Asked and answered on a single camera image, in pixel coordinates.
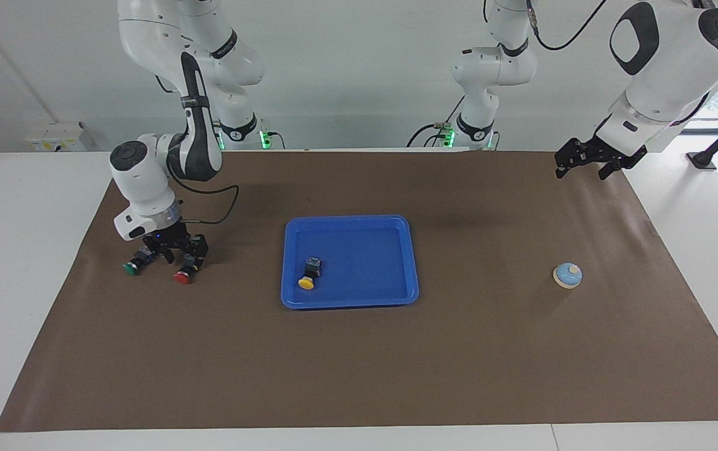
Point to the green push button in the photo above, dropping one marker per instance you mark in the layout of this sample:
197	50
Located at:
135	263

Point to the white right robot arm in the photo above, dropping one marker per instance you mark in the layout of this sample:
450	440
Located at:
146	181

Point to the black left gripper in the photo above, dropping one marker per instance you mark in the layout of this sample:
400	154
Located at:
596	153

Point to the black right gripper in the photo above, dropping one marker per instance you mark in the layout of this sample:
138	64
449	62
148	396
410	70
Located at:
174	239

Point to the yellow mushroom push button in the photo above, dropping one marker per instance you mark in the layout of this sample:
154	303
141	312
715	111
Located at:
310	275

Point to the brown table mat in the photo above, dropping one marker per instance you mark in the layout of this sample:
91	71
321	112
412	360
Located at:
358	363

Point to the red mushroom push button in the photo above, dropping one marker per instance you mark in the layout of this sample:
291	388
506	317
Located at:
183	275

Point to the blue plastic tray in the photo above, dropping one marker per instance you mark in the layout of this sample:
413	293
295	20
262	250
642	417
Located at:
365	263

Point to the light blue service bell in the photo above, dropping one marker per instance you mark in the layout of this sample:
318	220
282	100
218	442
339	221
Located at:
567	275

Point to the white wall socket box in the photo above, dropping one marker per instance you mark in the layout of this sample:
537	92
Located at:
52	141

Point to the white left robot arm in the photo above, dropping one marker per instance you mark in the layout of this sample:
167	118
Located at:
665	69

